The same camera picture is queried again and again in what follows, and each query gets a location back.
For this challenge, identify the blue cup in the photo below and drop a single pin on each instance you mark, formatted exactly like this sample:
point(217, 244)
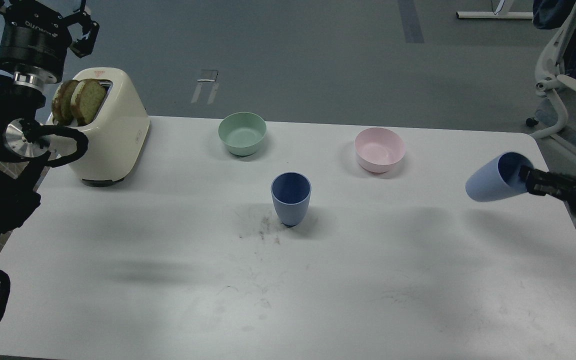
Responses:
point(291, 195)
point(499, 178)

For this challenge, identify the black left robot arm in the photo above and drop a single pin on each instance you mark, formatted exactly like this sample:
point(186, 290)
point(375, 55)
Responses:
point(33, 49)

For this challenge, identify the white office chair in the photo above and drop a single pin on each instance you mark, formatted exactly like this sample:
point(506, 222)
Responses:
point(555, 74)

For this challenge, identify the pink bowl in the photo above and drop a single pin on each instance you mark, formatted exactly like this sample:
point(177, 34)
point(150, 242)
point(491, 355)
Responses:
point(378, 150)

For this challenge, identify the white desk leg base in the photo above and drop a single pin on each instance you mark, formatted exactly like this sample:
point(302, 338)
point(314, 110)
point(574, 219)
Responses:
point(503, 9)

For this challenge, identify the green bowl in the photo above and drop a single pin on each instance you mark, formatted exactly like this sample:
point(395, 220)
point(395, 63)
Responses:
point(242, 133)

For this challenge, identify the cream white toaster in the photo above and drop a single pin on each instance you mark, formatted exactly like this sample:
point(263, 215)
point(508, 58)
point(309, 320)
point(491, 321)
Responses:
point(117, 134)

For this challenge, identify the left bread slice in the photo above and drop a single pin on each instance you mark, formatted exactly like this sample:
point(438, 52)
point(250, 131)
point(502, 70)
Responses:
point(61, 103)

